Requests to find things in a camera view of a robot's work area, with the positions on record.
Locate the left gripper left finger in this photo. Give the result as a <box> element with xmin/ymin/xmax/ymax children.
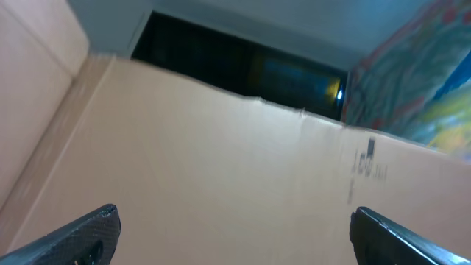
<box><xmin>1</xmin><ymin>204</ymin><xmax>121</xmax><ymax>265</ymax></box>

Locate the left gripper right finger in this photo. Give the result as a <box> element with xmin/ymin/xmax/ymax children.
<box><xmin>349</xmin><ymin>207</ymin><xmax>470</xmax><ymax>265</ymax></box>

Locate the cardboard barrier panel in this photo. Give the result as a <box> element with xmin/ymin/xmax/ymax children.
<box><xmin>1</xmin><ymin>1</ymin><xmax>470</xmax><ymax>264</ymax></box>

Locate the colourful patterned cloth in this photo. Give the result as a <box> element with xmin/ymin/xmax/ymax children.
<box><xmin>341</xmin><ymin>0</ymin><xmax>470</xmax><ymax>161</ymax></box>

